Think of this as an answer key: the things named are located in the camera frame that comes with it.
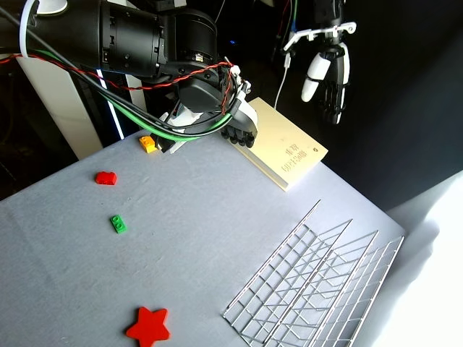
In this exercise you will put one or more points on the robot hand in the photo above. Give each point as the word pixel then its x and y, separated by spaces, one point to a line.
pixel 247 119
pixel 336 79

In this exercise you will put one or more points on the beige paperback book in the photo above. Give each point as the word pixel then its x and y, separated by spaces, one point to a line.
pixel 285 144

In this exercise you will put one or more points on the orange toy block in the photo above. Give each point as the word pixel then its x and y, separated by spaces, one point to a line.
pixel 147 142

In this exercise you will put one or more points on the white pillar with light strip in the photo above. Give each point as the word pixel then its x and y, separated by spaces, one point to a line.
pixel 115 115

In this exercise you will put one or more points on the grey table cloth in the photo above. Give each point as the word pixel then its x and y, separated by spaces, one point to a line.
pixel 173 235

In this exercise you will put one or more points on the red toy block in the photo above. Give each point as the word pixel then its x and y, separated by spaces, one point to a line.
pixel 106 178

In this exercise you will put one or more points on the green toy block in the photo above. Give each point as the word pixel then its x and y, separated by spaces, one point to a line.
pixel 118 224

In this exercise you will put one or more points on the white body pillar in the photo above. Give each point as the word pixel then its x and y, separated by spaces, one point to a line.
pixel 58 108

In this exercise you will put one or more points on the red star block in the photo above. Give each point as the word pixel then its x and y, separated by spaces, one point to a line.
pixel 148 327

